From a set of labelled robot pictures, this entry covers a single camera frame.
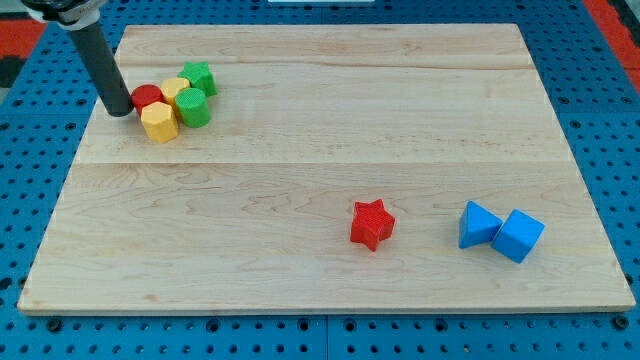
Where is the red star block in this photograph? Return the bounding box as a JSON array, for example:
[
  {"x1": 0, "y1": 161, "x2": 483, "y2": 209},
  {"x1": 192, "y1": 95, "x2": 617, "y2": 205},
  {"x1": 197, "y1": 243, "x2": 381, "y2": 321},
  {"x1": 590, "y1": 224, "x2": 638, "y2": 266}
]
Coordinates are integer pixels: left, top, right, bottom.
[{"x1": 350, "y1": 199, "x2": 395, "y2": 252}]

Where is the green star block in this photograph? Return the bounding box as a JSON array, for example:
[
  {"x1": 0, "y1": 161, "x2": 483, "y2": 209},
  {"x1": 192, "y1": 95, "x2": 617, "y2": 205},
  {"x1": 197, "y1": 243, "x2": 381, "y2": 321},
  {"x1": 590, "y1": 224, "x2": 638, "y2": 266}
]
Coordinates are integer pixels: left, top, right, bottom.
[{"x1": 178, "y1": 62, "x2": 218, "y2": 97}]

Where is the light wooden board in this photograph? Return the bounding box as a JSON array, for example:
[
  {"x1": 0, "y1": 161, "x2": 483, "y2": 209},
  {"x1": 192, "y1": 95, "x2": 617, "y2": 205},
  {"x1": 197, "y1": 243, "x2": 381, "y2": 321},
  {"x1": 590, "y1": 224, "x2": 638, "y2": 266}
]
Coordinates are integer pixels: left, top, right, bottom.
[{"x1": 18, "y1": 24, "x2": 635, "y2": 316}]

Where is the green cylinder block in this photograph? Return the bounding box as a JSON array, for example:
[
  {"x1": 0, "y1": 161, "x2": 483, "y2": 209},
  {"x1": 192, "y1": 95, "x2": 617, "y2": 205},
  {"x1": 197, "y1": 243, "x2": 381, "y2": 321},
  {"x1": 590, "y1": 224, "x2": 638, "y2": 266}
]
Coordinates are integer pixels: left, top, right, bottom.
[{"x1": 175, "y1": 88, "x2": 211, "y2": 128}]

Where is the blue triangular prism block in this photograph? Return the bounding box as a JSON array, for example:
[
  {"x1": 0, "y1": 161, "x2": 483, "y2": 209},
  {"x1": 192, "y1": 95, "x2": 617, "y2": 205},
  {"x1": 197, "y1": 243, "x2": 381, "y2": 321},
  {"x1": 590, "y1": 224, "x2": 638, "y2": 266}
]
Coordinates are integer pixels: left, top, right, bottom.
[{"x1": 458, "y1": 200, "x2": 503, "y2": 249}]

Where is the yellow hexagon block front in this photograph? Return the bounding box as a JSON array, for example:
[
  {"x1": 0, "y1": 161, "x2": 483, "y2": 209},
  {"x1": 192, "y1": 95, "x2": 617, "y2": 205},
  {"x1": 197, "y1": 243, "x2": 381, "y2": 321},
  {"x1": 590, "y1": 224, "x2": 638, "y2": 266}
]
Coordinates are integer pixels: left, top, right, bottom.
[{"x1": 141, "y1": 102, "x2": 179, "y2": 143}]

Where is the yellow block behind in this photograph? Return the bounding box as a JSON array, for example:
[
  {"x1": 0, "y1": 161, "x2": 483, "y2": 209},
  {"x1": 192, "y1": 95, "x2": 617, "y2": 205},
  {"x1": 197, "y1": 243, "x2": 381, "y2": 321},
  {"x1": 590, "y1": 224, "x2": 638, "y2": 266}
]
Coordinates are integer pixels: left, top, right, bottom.
[{"x1": 160, "y1": 77, "x2": 191, "y2": 120}]

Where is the red cylinder block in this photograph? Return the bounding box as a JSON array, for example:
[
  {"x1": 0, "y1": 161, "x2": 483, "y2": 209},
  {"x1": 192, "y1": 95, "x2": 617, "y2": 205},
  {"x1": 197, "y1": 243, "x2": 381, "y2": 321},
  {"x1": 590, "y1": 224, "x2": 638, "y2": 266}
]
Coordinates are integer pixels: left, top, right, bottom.
[{"x1": 131, "y1": 84, "x2": 165, "y2": 117}]

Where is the blue cube block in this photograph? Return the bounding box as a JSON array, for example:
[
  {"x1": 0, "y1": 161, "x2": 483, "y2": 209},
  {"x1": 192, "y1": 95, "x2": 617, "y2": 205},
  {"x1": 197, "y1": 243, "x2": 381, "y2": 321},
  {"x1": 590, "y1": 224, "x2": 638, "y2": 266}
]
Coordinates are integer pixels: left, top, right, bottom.
[{"x1": 491, "y1": 209, "x2": 545, "y2": 263}]

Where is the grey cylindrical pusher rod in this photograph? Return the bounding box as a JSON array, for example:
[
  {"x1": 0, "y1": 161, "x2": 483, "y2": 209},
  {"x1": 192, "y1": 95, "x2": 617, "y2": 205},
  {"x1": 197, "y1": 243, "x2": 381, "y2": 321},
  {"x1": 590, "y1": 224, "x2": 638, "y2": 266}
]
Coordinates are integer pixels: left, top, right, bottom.
[{"x1": 69, "y1": 22, "x2": 134, "y2": 117}]

